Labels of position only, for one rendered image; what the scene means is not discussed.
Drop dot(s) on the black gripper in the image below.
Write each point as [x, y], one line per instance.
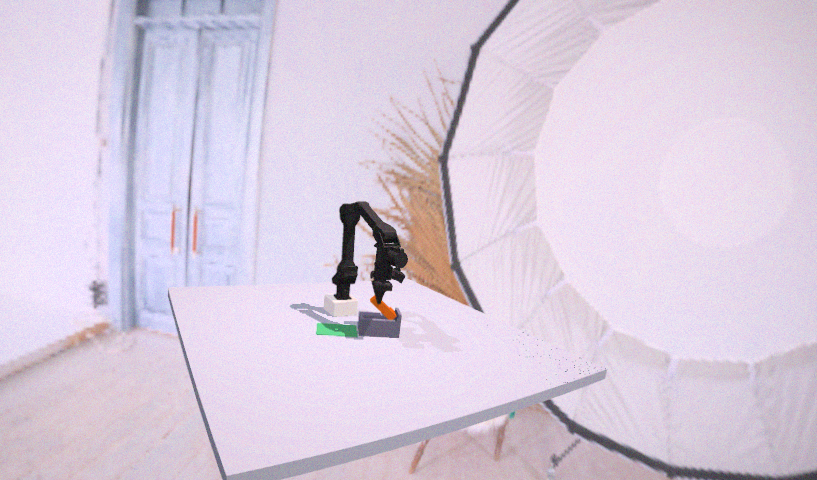
[380, 285]

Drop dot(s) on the orange l-shaped part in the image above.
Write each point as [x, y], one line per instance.
[383, 308]

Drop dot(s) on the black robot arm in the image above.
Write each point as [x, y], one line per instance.
[393, 254]

